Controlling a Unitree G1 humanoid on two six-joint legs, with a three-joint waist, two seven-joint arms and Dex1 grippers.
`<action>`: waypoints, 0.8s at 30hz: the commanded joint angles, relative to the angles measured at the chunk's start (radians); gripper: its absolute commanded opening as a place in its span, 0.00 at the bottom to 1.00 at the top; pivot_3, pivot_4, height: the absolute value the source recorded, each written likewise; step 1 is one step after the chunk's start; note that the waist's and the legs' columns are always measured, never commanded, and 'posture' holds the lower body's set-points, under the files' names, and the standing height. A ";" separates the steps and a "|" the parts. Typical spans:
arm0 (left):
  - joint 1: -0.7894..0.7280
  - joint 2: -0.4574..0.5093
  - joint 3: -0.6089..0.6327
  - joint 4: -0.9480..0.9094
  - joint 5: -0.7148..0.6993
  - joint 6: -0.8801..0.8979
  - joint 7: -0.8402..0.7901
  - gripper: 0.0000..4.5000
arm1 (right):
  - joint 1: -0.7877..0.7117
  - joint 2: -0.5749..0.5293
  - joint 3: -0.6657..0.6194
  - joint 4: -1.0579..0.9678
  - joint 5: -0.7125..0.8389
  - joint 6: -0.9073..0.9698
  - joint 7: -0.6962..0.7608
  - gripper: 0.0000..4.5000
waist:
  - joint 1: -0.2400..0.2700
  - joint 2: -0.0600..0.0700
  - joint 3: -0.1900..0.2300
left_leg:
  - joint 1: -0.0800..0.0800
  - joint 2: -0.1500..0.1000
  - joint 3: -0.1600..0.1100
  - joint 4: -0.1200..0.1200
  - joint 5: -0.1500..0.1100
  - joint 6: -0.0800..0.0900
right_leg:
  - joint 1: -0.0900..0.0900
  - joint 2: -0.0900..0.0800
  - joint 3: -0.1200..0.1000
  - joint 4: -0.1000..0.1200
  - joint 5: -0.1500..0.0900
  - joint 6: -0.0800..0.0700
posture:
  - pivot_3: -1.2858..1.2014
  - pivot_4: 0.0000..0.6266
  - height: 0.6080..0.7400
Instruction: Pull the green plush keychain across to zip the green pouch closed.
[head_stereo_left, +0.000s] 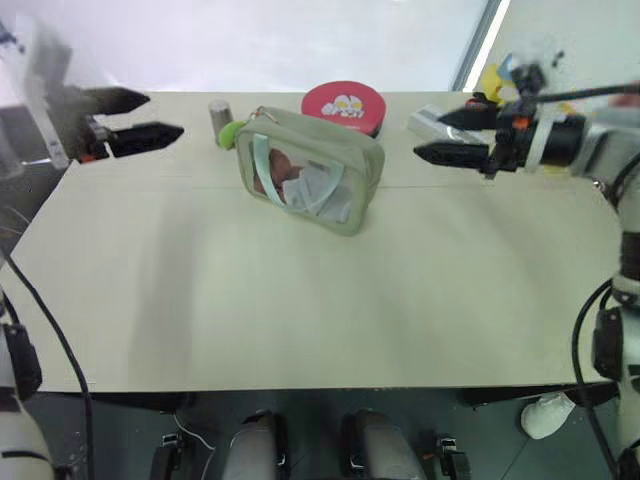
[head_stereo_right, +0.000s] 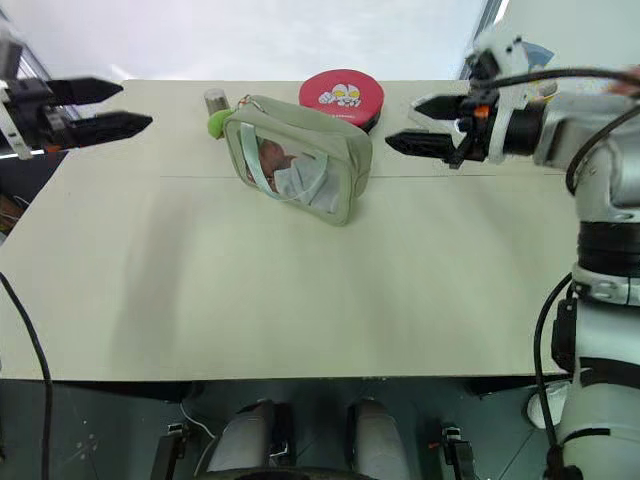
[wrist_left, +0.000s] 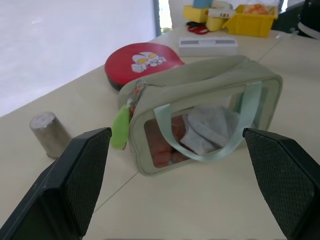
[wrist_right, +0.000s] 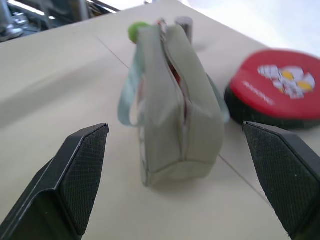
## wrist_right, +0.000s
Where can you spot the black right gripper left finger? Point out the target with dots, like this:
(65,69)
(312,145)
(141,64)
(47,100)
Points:
(62,185)

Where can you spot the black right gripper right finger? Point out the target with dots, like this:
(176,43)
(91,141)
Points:
(285,180)

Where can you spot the grey-green zipper pouch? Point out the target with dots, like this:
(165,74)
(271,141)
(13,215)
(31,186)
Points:
(172,125)

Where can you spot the red round case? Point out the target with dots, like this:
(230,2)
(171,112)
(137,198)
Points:
(272,90)

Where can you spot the green ball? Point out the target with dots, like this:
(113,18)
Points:
(134,32)

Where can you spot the silver metal machine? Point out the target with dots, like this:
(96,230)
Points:
(30,15)

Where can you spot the grey cylinder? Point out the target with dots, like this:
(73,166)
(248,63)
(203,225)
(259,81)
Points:
(187,27)

